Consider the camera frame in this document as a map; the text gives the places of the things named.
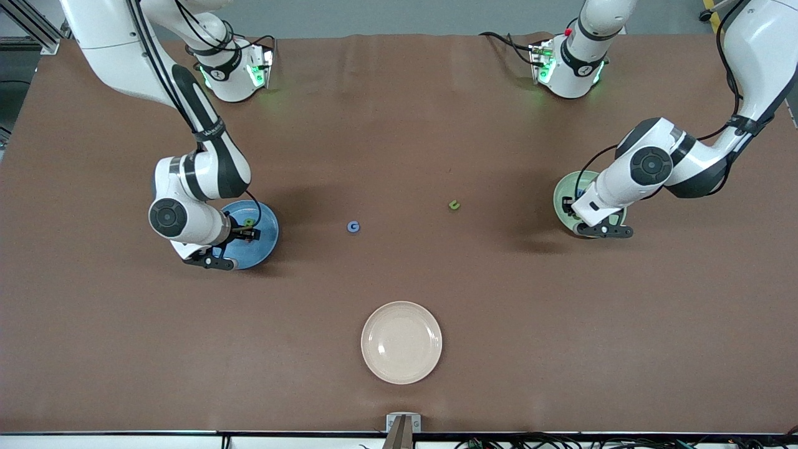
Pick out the blue plate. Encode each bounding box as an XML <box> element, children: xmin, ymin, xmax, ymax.
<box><xmin>218</xmin><ymin>200</ymin><xmax>280</xmax><ymax>271</ymax></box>

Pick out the grey base connector bracket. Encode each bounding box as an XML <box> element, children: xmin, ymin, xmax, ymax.
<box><xmin>247</xmin><ymin>47</ymin><xmax>276</xmax><ymax>89</ymax></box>
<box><xmin>529</xmin><ymin>40</ymin><xmax>557</xmax><ymax>85</ymax></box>

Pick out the grey metal mount bracket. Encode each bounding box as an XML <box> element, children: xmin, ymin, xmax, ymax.
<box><xmin>383</xmin><ymin>413</ymin><xmax>422</xmax><ymax>449</ymax></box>

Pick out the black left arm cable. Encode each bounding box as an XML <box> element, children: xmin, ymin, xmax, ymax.
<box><xmin>575</xmin><ymin>0</ymin><xmax>749</xmax><ymax>199</ymax></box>

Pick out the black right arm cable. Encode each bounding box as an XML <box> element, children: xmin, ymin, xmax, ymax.
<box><xmin>128</xmin><ymin>0</ymin><xmax>263</xmax><ymax>228</ymax></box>

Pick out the black base power cable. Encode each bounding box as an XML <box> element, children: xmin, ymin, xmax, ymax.
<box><xmin>479</xmin><ymin>31</ymin><xmax>544</xmax><ymax>66</ymax></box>

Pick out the black cable bundle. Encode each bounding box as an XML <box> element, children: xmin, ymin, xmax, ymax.
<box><xmin>454</xmin><ymin>432</ymin><xmax>798</xmax><ymax>449</ymax></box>

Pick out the brown table mat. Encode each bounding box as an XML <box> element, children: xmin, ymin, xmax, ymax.
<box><xmin>0</xmin><ymin>32</ymin><xmax>798</xmax><ymax>435</ymax></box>

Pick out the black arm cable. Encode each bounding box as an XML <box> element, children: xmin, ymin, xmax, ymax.
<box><xmin>128</xmin><ymin>0</ymin><xmax>263</xmax><ymax>228</ymax></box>
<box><xmin>575</xmin><ymin>0</ymin><xmax>749</xmax><ymax>199</ymax></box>

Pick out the cream plate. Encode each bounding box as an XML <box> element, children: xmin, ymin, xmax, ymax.
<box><xmin>360</xmin><ymin>301</ymin><xmax>443</xmax><ymax>385</ymax></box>

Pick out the green plate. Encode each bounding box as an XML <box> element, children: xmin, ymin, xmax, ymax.
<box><xmin>553</xmin><ymin>171</ymin><xmax>628</xmax><ymax>239</ymax></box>

